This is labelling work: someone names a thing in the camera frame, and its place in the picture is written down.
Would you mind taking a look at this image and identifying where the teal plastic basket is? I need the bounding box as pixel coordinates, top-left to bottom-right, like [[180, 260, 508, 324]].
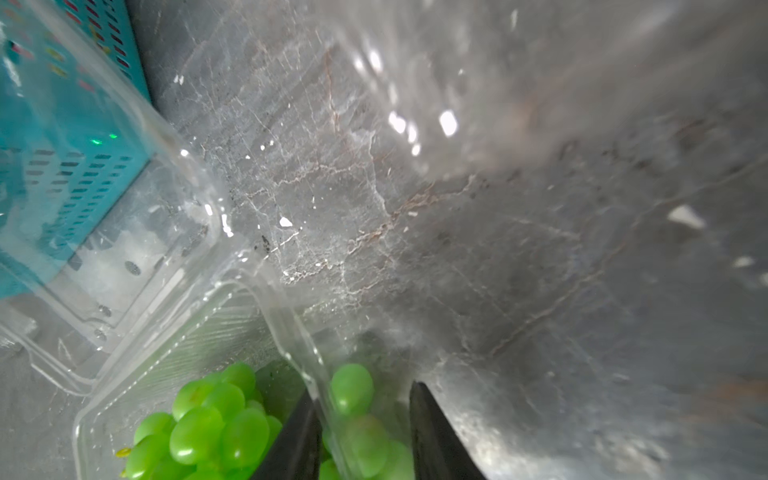
[[1, 1, 152, 297]]

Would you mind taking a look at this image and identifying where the green grape bunch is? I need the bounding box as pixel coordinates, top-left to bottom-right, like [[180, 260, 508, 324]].
[[116, 362, 415, 479]]

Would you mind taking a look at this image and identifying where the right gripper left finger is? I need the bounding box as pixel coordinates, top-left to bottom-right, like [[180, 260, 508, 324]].
[[250, 391, 322, 480]]

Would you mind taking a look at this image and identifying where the clear clamshell container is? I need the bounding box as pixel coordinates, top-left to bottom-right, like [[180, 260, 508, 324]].
[[0, 0, 421, 480], [317, 1, 767, 181]]

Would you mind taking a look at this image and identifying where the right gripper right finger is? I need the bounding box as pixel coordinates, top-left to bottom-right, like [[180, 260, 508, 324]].
[[409, 381, 486, 480]]

